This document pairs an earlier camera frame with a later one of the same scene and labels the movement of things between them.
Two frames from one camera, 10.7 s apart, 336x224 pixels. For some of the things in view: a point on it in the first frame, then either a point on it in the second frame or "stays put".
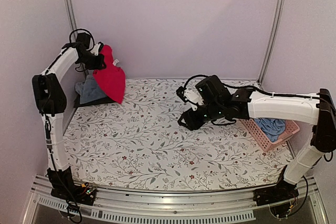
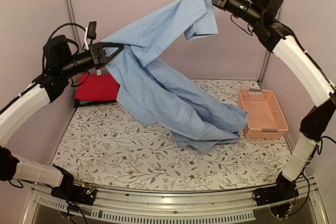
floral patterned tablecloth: [140, 145] stays put
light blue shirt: [272, 128] -> [157, 96]
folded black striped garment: [104, 100] stays put
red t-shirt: [112, 78] -> [97, 86]
